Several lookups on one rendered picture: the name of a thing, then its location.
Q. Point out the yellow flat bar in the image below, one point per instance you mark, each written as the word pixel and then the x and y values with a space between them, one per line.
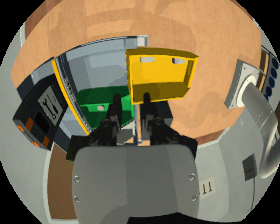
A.
pixel 66 95

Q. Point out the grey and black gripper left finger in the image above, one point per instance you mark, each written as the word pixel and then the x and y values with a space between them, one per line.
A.
pixel 106 132

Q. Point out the yellow bin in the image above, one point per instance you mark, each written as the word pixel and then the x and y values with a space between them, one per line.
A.
pixel 162 79

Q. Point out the grey metal shelf rack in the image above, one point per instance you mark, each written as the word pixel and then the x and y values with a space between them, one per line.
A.
pixel 103 69

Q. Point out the olive green case with orange latches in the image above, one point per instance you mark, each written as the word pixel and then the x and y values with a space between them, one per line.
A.
pixel 69 156

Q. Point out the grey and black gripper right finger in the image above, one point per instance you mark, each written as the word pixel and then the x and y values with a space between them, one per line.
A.
pixel 160 133

